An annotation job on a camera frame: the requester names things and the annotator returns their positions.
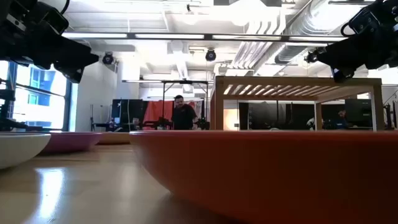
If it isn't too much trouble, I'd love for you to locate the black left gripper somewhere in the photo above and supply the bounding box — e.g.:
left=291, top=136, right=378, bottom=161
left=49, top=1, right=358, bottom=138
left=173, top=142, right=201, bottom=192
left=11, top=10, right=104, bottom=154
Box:
left=0, top=29, right=100, bottom=84

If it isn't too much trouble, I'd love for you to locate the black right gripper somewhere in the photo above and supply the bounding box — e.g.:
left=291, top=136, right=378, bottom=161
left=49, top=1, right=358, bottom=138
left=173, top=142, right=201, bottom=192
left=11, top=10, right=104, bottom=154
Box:
left=316, top=30, right=398, bottom=84

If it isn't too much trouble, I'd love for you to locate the pink plate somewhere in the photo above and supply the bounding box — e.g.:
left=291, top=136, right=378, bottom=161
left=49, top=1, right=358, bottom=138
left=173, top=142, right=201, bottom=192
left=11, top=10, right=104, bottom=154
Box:
left=37, top=131, right=103, bottom=154

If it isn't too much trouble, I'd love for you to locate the pale green plate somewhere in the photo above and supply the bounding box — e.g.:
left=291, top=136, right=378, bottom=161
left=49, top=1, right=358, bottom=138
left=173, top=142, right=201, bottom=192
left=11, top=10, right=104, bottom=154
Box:
left=0, top=132, right=52, bottom=170

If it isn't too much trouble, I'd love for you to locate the orange plate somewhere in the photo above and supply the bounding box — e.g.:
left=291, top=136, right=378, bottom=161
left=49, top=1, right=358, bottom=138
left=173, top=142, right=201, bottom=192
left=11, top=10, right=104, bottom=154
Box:
left=129, top=129, right=398, bottom=224

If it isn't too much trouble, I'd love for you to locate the wooden slatted shelf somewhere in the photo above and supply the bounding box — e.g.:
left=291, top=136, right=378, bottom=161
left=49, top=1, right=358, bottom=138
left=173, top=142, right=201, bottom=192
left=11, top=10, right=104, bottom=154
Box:
left=210, top=76, right=385, bottom=131

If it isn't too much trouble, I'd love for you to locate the large window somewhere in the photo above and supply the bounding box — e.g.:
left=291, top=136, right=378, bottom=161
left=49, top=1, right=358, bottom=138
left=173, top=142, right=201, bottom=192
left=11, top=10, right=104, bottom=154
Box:
left=0, top=60, right=72, bottom=132

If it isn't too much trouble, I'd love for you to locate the black partition panel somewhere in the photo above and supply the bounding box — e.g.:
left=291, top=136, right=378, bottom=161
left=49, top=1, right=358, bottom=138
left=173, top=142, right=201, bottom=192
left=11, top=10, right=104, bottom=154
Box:
left=238, top=101, right=315, bottom=130
left=322, top=98, right=373, bottom=128

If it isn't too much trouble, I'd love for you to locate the narrow ceiling light strip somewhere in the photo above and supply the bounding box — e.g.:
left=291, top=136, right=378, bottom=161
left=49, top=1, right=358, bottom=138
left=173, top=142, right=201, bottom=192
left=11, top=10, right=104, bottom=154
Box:
left=122, top=79, right=215, bottom=84

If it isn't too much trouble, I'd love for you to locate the black equipment rack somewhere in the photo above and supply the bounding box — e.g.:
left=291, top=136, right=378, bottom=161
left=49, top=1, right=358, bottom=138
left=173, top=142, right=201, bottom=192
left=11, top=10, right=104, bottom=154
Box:
left=0, top=77, right=38, bottom=132

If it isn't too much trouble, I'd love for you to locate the long ceiling light bar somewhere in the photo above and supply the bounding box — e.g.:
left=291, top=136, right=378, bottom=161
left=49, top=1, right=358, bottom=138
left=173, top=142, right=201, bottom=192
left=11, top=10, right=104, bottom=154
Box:
left=62, top=32, right=349, bottom=43

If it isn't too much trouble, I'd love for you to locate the red cloth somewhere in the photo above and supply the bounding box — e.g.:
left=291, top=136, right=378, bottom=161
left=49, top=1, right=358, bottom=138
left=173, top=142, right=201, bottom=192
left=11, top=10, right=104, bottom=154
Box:
left=142, top=100, right=175, bottom=130

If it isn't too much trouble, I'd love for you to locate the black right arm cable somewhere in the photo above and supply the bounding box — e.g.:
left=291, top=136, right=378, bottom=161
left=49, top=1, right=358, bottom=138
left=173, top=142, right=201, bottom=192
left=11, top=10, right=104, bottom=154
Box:
left=340, top=21, right=354, bottom=37

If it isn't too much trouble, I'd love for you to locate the silver ventilation duct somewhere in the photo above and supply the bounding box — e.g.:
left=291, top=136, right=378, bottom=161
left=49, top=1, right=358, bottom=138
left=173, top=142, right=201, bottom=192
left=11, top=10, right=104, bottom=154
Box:
left=273, top=0, right=374, bottom=65

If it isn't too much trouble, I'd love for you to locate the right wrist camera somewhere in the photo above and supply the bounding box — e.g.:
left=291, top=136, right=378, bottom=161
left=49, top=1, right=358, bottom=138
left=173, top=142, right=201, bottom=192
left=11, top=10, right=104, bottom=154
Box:
left=348, top=6, right=381, bottom=35

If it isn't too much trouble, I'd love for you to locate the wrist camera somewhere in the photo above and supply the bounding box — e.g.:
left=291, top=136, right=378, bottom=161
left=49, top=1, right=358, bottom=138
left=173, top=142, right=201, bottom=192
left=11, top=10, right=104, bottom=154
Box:
left=348, top=6, right=381, bottom=35
left=36, top=2, right=70, bottom=35

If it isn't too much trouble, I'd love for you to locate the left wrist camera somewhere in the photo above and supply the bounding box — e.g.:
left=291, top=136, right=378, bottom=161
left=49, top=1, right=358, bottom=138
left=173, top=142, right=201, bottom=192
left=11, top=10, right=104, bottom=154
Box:
left=36, top=2, right=70, bottom=35

